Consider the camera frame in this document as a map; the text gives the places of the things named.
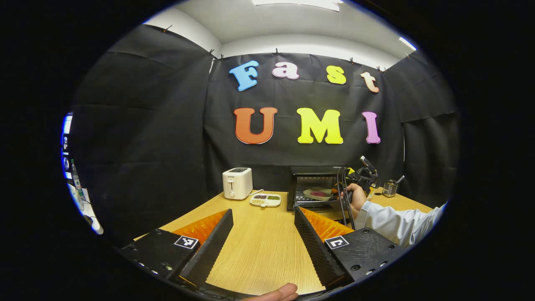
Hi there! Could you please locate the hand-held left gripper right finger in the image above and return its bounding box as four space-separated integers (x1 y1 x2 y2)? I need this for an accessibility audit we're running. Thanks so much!
294 206 405 289

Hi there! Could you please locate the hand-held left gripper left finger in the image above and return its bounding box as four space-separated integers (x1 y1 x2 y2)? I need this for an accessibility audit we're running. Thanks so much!
119 209 234 289

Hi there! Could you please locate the white square plate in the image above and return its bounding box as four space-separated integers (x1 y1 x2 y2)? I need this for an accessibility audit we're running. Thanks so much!
303 188 335 202

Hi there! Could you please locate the black electric oven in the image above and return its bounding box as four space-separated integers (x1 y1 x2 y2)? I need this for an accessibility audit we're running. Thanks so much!
286 166 356 222

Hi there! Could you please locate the white divided dish with grains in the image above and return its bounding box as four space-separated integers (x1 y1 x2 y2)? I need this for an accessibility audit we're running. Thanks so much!
250 194 282 208

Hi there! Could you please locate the white toaster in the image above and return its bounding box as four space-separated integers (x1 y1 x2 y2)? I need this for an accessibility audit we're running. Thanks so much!
222 168 253 200

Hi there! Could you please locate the white side table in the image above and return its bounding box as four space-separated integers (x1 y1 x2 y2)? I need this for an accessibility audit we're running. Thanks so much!
67 183 104 235

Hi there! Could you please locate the black backdrop cloth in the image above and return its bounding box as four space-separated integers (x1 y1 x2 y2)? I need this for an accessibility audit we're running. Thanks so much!
69 24 460 247

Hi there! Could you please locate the clear bottle green cap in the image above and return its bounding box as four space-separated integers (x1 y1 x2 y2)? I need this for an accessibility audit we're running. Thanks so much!
70 159 85 202

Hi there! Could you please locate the large ceiling light panel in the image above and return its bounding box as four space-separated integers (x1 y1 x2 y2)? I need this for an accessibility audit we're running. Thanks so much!
252 0 343 12

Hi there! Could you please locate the black cable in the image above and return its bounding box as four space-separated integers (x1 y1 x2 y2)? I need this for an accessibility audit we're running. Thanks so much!
343 167 357 231
336 167 348 226

